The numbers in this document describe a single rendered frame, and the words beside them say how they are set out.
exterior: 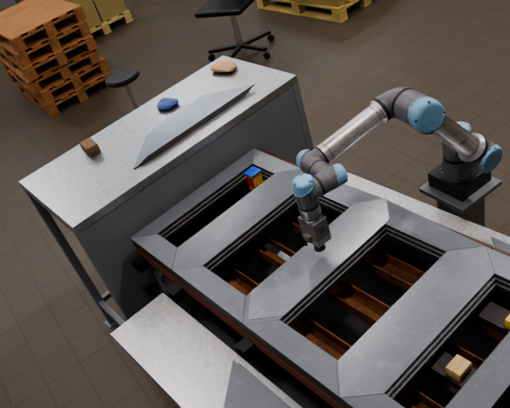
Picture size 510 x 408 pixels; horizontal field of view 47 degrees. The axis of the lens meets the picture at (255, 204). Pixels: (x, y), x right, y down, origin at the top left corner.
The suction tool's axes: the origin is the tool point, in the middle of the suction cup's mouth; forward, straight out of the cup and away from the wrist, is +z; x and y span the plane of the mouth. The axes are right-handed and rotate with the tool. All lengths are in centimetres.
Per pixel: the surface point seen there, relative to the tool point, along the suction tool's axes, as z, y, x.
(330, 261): 3.8, 5.2, -0.5
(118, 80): 34, -302, 57
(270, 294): 3.8, -0.8, -24.6
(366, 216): 3.7, -0.8, 24.9
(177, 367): 15, -11, -64
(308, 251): 3.8, -5.4, -1.6
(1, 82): 90, -596, 21
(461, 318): 6, 54, 8
